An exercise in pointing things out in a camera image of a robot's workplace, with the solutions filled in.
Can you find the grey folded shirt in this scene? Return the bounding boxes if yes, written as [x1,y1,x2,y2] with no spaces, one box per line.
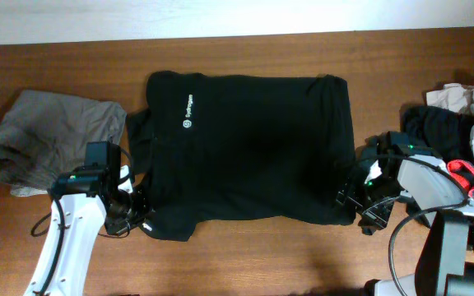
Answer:
[0,90,127,197]

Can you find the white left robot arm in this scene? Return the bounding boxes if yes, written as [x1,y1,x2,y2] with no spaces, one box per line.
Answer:
[25,141,153,296]

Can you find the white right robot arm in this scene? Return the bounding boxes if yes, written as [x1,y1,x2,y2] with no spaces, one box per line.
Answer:
[337,132,474,295]

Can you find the dark teal black garment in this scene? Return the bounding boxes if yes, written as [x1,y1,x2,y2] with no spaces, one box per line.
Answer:
[355,105,474,165]

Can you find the black logo t-shirt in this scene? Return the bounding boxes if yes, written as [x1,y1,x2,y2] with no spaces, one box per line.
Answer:
[127,71,356,242]

